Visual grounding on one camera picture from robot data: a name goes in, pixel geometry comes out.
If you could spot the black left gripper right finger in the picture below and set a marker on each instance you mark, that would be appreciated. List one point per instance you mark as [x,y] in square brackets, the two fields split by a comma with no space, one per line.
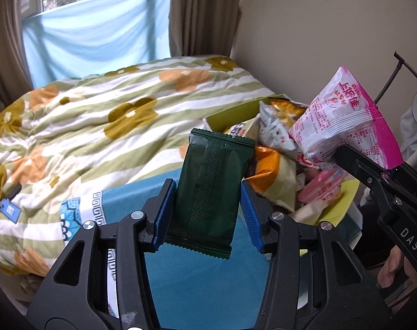
[315,280]

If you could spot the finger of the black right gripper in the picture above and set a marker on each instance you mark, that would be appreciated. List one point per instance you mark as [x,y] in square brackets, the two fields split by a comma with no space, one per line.
[368,172]

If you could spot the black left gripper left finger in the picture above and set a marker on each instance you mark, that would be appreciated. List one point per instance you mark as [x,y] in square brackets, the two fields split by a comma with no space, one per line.
[100,280]

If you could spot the pink white triangular snack packet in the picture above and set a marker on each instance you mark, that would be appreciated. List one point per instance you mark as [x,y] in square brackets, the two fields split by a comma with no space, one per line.
[344,114]

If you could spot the dark green snack packet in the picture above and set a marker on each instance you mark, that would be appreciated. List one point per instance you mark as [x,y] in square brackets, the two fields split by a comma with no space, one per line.
[209,191]

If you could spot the gold foil snack packet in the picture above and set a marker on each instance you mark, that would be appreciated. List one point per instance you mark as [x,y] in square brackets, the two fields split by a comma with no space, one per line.
[287,110]

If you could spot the right hand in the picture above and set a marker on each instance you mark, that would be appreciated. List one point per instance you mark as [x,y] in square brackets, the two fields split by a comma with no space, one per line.
[394,262]

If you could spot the pink snack packet in box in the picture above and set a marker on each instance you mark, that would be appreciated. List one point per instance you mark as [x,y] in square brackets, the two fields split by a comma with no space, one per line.
[325,186]

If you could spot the red white snack packet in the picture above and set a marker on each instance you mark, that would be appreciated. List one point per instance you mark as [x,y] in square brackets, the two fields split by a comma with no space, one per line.
[303,161]

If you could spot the blue patterned table cloth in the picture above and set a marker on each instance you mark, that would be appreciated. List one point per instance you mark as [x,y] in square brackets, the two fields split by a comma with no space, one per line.
[190,290]

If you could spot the orange yellow snack packet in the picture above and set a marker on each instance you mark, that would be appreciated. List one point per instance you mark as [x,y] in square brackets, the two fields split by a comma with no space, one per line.
[274,177]

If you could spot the silver white snack packet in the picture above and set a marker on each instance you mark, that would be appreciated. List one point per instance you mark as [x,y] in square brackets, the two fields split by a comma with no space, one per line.
[272,132]

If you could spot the blue tag on quilt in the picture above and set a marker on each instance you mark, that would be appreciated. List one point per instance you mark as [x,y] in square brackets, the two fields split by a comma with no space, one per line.
[9,210]

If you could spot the black thin stand pole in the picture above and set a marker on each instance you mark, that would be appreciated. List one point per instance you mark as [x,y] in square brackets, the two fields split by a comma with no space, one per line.
[401,62]

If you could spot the floral striped quilt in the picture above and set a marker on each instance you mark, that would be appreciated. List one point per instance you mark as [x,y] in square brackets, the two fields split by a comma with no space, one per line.
[103,130]

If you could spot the yellow-green cardboard box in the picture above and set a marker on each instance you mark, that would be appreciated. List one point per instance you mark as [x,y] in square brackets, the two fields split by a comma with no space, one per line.
[243,120]

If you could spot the beige curtain left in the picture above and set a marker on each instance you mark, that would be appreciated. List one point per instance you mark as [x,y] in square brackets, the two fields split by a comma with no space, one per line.
[15,78]

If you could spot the beige curtain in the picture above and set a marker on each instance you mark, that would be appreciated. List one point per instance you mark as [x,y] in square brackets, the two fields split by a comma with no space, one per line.
[203,27]
[15,78]

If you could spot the beige curtain right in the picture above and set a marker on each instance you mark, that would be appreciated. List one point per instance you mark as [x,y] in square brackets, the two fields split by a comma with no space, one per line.
[203,27]

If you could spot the light blue window cloth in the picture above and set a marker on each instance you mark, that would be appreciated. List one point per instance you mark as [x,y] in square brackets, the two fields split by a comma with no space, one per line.
[93,37]

